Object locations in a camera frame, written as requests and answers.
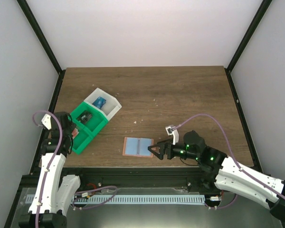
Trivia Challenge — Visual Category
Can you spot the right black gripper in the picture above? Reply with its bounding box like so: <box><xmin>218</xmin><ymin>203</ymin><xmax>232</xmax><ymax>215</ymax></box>
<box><xmin>148</xmin><ymin>138</ymin><xmax>199</xmax><ymax>160</ymax></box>

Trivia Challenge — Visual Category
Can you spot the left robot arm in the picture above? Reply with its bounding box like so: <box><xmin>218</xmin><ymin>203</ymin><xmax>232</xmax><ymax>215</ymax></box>
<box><xmin>18</xmin><ymin>111</ymin><xmax>88</xmax><ymax>228</ymax></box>

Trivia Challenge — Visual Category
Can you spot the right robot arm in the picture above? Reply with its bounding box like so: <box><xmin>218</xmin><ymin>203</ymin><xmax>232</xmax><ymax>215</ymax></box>
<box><xmin>148</xmin><ymin>131</ymin><xmax>285</xmax><ymax>222</ymax></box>

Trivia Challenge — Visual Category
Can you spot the red dot card in bin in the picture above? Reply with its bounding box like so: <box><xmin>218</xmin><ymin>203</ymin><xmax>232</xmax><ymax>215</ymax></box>
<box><xmin>72</xmin><ymin>128</ymin><xmax>79</xmax><ymax>139</ymax></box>

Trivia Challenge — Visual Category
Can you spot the black card in bin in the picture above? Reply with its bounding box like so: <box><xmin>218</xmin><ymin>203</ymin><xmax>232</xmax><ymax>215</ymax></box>
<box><xmin>76</xmin><ymin>110</ymin><xmax>93</xmax><ymax>124</ymax></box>

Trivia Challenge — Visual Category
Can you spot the blue card in bin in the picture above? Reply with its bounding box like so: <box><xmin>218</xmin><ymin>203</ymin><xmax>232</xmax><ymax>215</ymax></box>
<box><xmin>93</xmin><ymin>96</ymin><xmax>106</xmax><ymax>109</ymax></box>

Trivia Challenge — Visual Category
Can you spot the green plastic bin middle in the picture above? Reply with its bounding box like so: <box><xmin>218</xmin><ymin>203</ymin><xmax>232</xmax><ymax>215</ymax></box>
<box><xmin>71</xmin><ymin>102</ymin><xmax>108</xmax><ymax>138</ymax></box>

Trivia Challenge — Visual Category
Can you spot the white plastic bin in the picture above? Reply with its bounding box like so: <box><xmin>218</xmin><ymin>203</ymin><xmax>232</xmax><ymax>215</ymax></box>
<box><xmin>84</xmin><ymin>88</ymin><xmax>122</xmax><ymax>121</ymax></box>

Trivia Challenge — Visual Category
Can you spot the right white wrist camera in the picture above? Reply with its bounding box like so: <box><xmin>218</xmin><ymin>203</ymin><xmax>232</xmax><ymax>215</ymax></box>
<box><xmin>165</xmin><ymin>125</ymin><xmax>179</xmax><ymax>145</ymax></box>

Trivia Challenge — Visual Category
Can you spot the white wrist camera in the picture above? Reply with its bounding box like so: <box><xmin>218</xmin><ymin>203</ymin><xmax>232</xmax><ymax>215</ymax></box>
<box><xmin>165</xmin><ymin>125</ymin><xmax>179</xmax><ymax>145</ymax></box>
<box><xmin>41</xmin><ymin>114</ymin><xmax>52</xmax><ymax>130</ymax></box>

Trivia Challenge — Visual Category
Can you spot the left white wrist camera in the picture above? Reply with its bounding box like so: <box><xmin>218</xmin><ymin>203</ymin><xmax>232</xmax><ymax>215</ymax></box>
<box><xmin>41</xmin><ymin>114</ymin><xmax>52</xmax><ymax>130</ymax></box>

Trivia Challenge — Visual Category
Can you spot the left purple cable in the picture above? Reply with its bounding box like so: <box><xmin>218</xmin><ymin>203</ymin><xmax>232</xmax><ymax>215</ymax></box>
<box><xmin>32</xmin><ymin>110</ymin><xmax>118</xmax><ymax>228</ymax></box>

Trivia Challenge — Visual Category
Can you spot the purple cable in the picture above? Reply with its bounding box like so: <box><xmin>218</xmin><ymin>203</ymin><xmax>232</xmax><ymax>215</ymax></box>
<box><xmin>174</xmin><ymin>113</ymin><xmax>285</xmax><ymax>210</ymax></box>
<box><xmin>32</xmin><ymin>110</ymin><xmax>118</xmax><ymax>228</ymax></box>

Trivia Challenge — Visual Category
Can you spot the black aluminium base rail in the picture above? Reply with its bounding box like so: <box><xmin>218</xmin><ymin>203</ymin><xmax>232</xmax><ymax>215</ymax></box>
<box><xmin>21</xmin><ymin>166</ymin><xmax>273</xmax><ymax>193</ymax></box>

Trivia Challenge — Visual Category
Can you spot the light blue slotted cable duct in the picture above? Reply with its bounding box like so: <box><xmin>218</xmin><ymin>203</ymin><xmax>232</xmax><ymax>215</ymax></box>
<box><xmin>26</xmin><ymin>194</ymin><xmax>205</xmax><ymax>205</ymax></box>

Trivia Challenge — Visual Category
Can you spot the left black frame post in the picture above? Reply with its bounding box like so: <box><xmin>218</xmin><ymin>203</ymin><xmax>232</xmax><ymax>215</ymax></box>
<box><xmin>17</xmin><ymin>0</ymin><xmax>62</xmax><ymax>75</ymax></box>

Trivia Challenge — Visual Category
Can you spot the black frame post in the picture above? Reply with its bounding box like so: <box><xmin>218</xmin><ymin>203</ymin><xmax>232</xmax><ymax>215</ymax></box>
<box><xmin>226</xmin><ymin>0</ymin><xmax>272</xmax><ymax>72</ymax></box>
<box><xmin>17</xmin><ymin>0</ymin><xmax>62</xmax><ymax>75</ymax></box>

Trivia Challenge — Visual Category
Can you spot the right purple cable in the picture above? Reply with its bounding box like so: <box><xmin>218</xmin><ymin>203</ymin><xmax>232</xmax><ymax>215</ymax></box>
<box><xmin>174</xmin><ymin>113</ymin><xmax>285</xmax><ymax>210</ymax></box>

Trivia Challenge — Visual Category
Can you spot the right black frame post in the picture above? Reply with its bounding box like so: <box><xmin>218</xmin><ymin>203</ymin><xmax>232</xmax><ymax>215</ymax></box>
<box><xmin>226</xmin><ymin>0</ymin><xmax>272</xmax><ymax>72</ymax></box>

